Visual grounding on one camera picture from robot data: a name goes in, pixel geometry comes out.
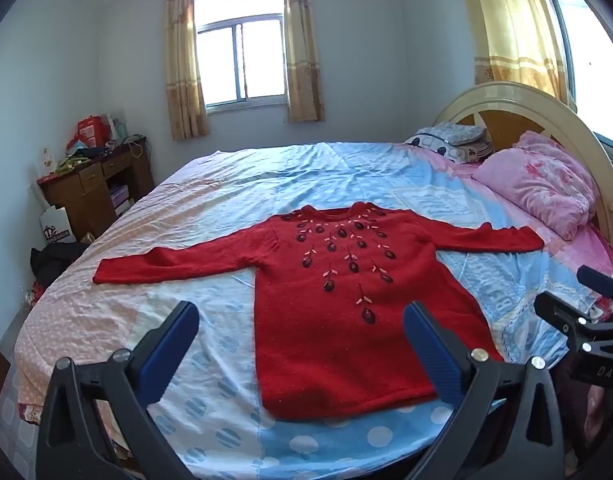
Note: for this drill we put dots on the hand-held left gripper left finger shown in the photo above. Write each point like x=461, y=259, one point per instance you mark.
x=170, y=345

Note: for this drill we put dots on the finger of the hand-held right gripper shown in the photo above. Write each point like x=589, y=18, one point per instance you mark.
x=561, y=312
x=599, y=281

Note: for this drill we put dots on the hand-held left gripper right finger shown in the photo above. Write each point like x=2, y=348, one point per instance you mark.
x=431, y=355

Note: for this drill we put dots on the red embroidered sweater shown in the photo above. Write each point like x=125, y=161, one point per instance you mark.
x=326, y=335

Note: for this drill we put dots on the pink pillow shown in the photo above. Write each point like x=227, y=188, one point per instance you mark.
x=541, y=185

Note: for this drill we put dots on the black bag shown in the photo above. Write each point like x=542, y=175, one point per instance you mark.
x=56, y=262

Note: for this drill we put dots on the bed with patterned sheet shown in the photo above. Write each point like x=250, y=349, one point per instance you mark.
x=211, y=195

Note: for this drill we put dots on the white paper bag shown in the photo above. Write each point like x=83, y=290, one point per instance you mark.
x=56, y=225

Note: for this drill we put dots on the brown wooden desk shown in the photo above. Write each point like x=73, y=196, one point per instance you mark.
x=86, y=195

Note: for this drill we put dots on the cream wooden headboard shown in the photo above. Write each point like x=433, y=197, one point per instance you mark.
x=526, y=102

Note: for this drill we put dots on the white patterned pillow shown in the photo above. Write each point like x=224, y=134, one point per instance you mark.
x=451, y=152

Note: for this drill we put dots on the grey folded pillow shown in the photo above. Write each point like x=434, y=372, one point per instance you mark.
x=456, y=132

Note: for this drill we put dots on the white card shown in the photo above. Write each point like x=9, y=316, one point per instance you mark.
x=47, y=161

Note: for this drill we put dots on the red gift bag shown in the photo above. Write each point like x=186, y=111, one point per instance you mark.
x=90, y=132

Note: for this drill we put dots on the large bright window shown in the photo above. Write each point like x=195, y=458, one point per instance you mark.
x=591, y=50

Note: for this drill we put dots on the wide yellow curtain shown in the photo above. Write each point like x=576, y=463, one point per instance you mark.
x=511, y=25

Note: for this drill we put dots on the yellow patterned curtain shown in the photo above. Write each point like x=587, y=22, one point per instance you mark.
x=184, y=70
x=302, y=50

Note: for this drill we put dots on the sliding window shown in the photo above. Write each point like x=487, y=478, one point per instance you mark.
x=241, y=55

